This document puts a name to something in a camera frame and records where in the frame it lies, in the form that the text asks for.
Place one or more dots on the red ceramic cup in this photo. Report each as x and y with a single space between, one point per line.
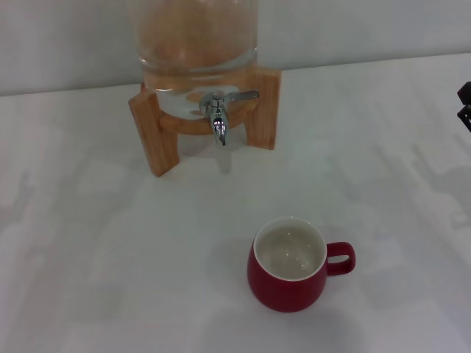
279 290

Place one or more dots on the glass water dispenser jar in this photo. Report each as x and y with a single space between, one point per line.
195 36

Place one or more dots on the wooden dispenser stand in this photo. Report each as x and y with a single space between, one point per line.
152 139

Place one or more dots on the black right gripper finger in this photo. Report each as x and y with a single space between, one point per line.
466 92

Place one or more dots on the chrome faucet with lever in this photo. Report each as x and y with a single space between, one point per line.
219 125

